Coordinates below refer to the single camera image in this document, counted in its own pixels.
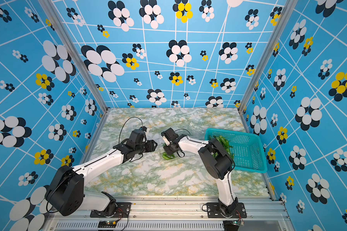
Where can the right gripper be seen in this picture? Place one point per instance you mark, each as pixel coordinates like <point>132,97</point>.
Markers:
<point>166,150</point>

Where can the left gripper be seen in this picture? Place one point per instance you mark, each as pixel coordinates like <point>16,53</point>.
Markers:
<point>152,145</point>

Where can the green pepper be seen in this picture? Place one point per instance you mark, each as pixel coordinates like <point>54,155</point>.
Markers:
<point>168,157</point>
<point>225,144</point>

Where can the teal plastic basket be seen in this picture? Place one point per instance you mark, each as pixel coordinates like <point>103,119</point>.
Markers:
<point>246,149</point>

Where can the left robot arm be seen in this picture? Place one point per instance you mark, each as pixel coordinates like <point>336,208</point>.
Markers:
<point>66,192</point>

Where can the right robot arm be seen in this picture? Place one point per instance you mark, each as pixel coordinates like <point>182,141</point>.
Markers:
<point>216,160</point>

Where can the left circuit board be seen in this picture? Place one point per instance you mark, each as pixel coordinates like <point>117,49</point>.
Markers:
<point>106,224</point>

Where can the circuit board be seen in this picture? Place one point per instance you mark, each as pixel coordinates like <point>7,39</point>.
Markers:
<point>106,224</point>
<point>232,225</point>

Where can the right circuit board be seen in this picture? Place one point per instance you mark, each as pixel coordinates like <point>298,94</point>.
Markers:
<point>232,225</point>

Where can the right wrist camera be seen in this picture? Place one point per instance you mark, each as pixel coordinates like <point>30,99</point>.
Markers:
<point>166,139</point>

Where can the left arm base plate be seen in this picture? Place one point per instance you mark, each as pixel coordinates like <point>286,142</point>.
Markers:
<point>115,210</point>

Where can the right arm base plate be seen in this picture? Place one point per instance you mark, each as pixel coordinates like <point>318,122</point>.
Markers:
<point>218,210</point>

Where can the aluminium front rail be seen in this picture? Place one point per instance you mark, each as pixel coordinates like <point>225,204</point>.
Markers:
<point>178,213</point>

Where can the left frame post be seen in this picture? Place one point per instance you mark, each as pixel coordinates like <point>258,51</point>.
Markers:
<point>54,17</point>

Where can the frame post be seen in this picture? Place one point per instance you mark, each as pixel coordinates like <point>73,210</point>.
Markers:
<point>274,38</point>
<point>54,17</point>

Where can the right frame post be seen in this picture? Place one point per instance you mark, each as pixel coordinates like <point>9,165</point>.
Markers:
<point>274,38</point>

